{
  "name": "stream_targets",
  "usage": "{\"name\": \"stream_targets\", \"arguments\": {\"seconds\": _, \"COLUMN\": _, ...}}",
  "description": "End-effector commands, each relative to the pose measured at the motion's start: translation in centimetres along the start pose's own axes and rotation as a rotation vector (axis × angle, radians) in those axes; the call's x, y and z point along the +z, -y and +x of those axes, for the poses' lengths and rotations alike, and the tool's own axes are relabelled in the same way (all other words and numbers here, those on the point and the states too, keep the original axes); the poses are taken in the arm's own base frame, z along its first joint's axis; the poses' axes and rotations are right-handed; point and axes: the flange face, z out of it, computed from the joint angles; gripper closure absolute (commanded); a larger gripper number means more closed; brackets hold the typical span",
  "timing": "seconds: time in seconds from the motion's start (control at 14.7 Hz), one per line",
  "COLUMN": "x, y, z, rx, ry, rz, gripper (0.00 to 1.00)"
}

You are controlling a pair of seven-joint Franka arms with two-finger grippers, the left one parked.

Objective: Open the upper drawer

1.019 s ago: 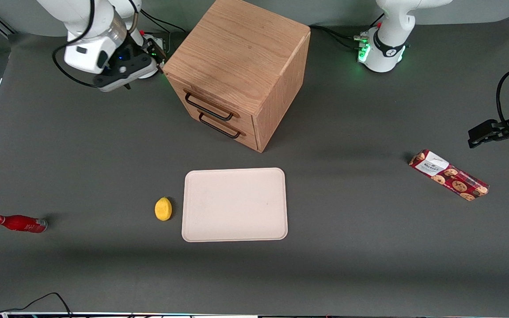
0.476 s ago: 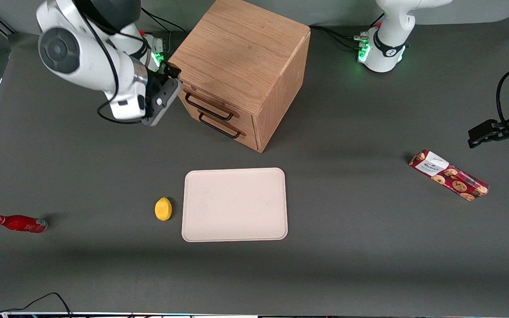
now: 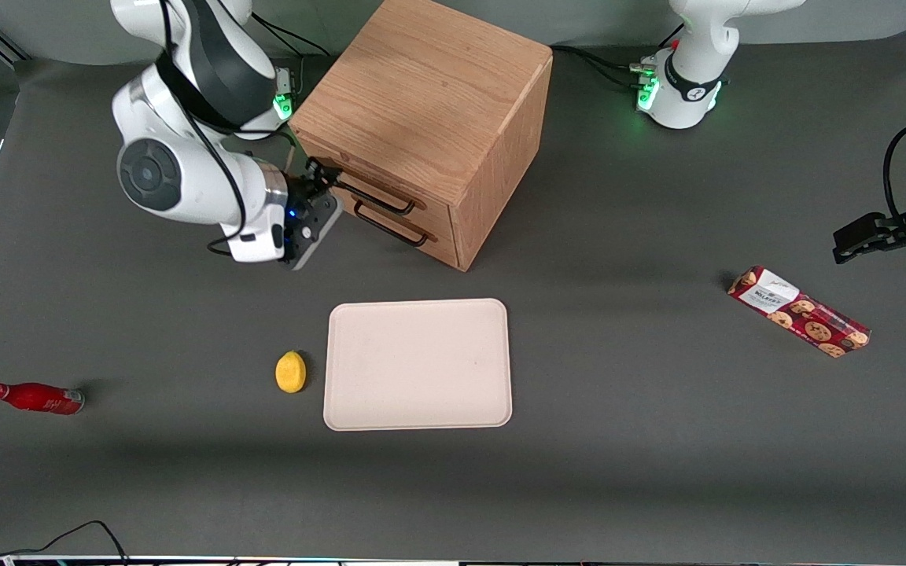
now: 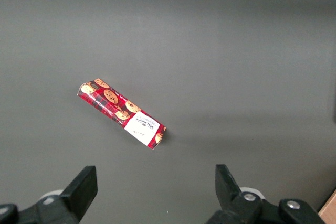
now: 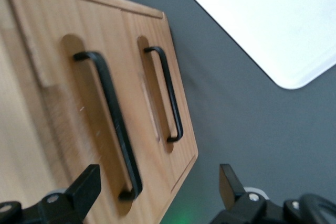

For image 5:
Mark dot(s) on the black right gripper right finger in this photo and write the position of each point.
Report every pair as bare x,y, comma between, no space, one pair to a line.
231,190

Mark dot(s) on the white plastic tray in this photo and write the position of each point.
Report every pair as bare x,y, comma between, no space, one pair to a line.
262,11

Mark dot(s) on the light wooden drawer cabinet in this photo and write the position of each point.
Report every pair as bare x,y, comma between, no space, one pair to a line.
15,134

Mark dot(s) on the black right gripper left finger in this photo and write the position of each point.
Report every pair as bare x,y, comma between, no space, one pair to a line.
78,197

